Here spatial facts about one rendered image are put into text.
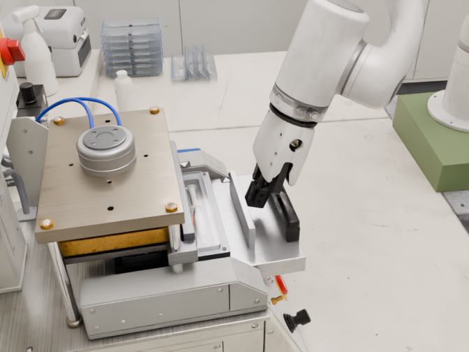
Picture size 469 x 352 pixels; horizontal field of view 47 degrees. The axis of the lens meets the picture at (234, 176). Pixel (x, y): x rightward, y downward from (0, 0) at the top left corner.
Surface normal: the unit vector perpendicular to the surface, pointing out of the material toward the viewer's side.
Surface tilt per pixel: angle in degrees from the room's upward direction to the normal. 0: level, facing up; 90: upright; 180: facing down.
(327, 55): 80
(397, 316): 0
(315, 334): 0
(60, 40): 88
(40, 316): 0
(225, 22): 90
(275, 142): 70
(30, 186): 90
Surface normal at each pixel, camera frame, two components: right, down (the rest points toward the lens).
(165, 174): -0.01, -0.81
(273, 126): -0.92, -0.13
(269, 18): 0.11, 0.59
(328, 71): -0.28, 0.45
